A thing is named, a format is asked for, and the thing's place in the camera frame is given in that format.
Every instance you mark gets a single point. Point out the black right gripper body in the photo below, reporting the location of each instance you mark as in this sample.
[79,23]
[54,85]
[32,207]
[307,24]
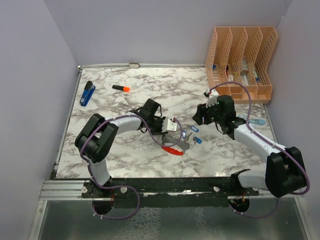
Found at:
[210,115]

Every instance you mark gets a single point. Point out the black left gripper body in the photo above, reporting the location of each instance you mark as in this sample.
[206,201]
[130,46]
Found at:
[156,126]

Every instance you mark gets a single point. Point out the blue key tag with key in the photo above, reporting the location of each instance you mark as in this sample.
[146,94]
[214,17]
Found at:
[193,128]
[196,140]

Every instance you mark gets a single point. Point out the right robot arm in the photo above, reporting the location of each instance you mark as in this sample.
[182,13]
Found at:
[284,173]

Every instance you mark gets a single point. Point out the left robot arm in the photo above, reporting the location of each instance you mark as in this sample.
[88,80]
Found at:
[97,136]

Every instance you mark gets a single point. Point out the light blue packaged item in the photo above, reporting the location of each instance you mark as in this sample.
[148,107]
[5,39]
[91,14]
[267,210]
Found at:
[257,123]

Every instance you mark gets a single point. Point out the black orange highlighter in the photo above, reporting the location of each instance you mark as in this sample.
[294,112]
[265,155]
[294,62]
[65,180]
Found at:
[121,88]

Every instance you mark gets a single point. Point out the peach plastic desk organizer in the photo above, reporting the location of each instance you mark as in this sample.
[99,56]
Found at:
[242,55]

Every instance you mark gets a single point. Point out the blue black stapler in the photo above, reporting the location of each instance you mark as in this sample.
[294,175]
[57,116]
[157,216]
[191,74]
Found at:
[87,93]

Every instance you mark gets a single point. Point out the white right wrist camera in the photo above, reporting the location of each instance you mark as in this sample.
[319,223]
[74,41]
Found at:
[211,96]

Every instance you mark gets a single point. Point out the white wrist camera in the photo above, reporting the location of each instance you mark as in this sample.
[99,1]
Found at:
[169,125]
[211,96]

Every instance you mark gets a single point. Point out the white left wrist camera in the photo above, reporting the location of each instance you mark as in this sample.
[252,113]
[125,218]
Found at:
[169,125]

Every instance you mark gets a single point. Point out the white wall clip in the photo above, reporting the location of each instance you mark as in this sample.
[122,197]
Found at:
[134,65]

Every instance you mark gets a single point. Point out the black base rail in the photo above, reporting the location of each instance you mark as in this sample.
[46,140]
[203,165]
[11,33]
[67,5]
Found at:
[166,192]

